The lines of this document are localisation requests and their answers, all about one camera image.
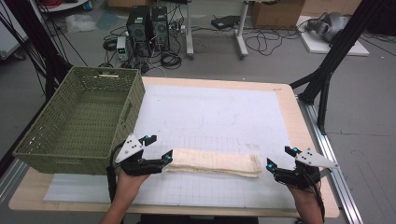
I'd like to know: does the grey rounded machine shell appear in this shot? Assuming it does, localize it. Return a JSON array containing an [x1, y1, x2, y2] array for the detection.
[[304, 11, 350, 43]]

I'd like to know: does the black metal stand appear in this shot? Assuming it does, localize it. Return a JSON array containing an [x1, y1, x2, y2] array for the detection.
[[3, 0, 75, 103], [289, 0, 396, 135]]

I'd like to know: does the person's left hand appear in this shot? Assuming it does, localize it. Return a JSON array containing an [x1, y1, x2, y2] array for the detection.
[[113, 169, 150, 201]]

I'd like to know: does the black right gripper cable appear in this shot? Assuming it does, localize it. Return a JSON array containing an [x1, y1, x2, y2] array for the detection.
[[306, 172, 327, 224]]

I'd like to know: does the white desk leg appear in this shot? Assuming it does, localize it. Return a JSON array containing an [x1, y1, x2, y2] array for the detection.
[[234, 0, 250, 60], [185, 0, 195, 61]]

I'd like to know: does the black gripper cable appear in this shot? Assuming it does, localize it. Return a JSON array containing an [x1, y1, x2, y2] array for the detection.
[[306, 172, 327, 224], [106, 142, 126, 203]]

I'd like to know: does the white grid mat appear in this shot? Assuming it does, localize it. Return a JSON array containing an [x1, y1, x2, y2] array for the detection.
[[43, 84, 297, 210]]

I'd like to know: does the cream towel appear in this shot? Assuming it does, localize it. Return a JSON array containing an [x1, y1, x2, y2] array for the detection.
[[163, 147, 262, 179]]

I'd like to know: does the aluminium rail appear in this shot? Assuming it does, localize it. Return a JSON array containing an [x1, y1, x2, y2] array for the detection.
[[298, 98, 364, 224], [0, 158, 30, 204]]

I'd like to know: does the person's right hand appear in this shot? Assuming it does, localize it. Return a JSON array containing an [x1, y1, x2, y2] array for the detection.
[[287, 182, 322, 203]]

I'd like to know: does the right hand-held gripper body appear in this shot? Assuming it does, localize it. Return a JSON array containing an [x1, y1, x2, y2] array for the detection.
[[273, 148, 339, 190]]

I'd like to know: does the loose black floor cable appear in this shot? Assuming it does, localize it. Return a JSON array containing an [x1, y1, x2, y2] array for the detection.
[[244, 27, 302, 58]]

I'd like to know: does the green woven basket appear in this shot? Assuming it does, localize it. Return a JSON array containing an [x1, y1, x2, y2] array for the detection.
[[12, 65, 147, 176]]

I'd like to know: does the clear plastic bag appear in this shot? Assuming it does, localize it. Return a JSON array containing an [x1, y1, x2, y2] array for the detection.
[[64, 13, 98, 34]]

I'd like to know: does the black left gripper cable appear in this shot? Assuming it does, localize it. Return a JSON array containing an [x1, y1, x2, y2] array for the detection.
[[106, 142, 126, 203]]

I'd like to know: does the white floor board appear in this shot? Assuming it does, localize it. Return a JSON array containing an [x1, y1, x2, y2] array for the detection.
[[296, 15, 371, 58]]

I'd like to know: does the brown cardboard box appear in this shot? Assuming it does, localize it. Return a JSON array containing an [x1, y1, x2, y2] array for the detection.
[[249, 0, 306, 31]]

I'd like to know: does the grey power supply unit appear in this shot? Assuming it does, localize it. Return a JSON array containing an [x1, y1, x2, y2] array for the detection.
[[116, 35, 130, 62]]

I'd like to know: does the flat black device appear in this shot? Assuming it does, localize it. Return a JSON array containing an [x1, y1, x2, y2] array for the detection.
[[210, 15, 241, 31]]

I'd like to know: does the coiled black cable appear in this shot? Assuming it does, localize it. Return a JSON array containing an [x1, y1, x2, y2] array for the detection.
[[160, 51, 183, 71]]

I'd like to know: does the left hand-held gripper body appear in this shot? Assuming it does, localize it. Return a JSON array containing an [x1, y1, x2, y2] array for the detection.
[[115, 133, 165, 177]]

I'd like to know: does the black computer tower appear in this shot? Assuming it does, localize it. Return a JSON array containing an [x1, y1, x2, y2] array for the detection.
[[126, 5, 152, 58], [150, 6, 171, 52]]

